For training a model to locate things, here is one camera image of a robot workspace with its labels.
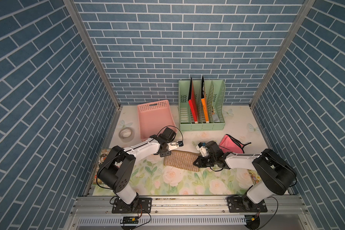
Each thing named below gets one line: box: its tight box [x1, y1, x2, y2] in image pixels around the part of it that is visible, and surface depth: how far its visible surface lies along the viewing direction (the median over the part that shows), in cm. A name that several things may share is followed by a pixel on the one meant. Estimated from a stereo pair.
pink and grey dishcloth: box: [218, 133, 252, 154], surface depth 98 cm
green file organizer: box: [178, 80, 226, 132], surface depth 107 cm
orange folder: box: [200, 75, 209, 124], surface depth 91 cm
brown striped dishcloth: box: [163, 149, 201, 173], surface depth 89 cm
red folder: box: [187, 76, 199, 124], surface depth 88 cm
